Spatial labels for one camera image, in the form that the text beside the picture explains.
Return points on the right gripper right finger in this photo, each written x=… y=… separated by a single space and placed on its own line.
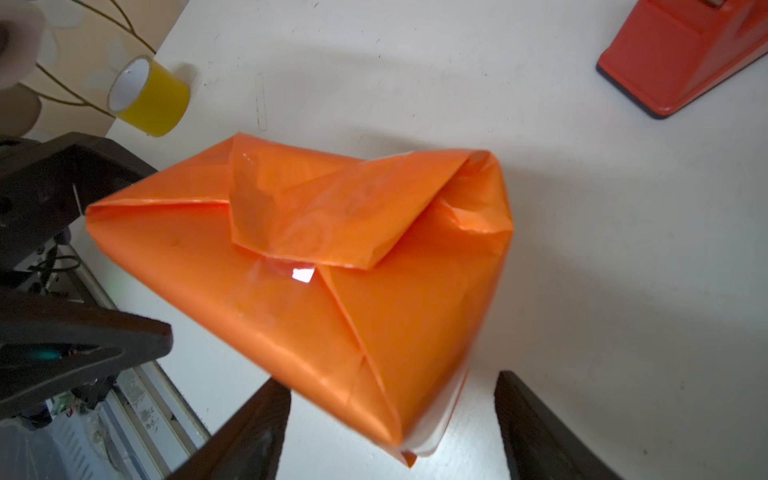
x=537 y=444

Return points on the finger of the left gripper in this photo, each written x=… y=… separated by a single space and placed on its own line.
x=50 y=345
x=45 y=186

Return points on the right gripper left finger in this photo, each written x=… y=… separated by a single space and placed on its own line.
x=249 y=445

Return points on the yellow orange wrapping paper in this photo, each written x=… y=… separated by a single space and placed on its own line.
x=359 y=284

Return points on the red tape dispenser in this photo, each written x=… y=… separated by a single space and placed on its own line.
x=669 y=53

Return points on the aluminium front rail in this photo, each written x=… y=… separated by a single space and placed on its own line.
x=132 y=425

